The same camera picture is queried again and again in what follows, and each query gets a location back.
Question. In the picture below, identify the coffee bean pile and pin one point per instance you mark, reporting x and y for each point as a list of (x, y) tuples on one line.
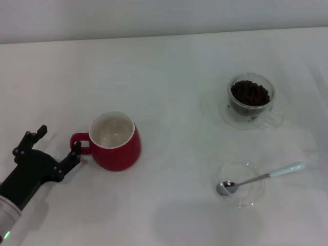
[(249, 93)]

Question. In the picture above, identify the clear glass saucer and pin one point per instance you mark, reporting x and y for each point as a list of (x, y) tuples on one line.
[(230, 120)]

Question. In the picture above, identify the small clear glass dish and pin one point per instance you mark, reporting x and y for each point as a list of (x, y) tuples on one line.
[(246, 198)]

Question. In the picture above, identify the red ceramic mug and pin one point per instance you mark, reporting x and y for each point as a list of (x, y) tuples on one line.
[(115, 159)]

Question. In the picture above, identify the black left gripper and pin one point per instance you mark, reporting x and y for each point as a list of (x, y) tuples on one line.
[(33, 166)]

